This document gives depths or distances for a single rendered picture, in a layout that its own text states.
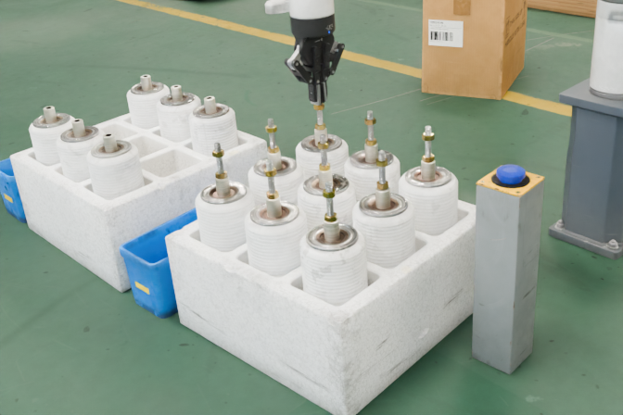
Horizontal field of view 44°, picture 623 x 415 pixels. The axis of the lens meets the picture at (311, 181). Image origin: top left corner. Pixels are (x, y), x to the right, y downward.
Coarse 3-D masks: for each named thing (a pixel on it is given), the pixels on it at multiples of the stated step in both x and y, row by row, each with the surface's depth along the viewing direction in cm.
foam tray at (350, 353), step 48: (192, 240) 128; (432, 240) 123; (192, 288) 130; (240, 288) 120; (288, 288) 114; (384, 288) 112; (432, 288) 122; (240, 336) 125; (288, 336) 115; (336, 336) 107; (384, 336) 115; (432, 336) 126; (288, 384) 120; (336, 384) 112; (384, 384) 119
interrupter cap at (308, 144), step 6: (306, 138) 144; (312, 138) 144; (330, 138) 143; (336, 138) 143; (300, 144) 142; (306, 144) 142; (312, 144) 142; (330, 144) 142; (336, 144) 141; (306, 150) 140; (312, 150) 139; (318, 150) 138; (330, 150) 139
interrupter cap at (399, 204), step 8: (360, 200) 121; (368, 200) 121; (392, 200) 120; (400, 200) 120; (360, 208) 118; (368, 208) 118; (376, 208) 119; (392, 208) 118; (400, 208) 118; (376, 216) 116; (384, 216) 116; (392, 216) 116
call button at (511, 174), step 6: (498, 168) 111; (504, 168) 110; (510, 168) 110; (516, 168) 110; (522, 168) 110; (498, 174) 110; (504, 174) 109; (510, 174) 109; (516, 174) 108; (522, 174) 109; (504, 180) 109; (510, 180) 108; (516, 180) 108
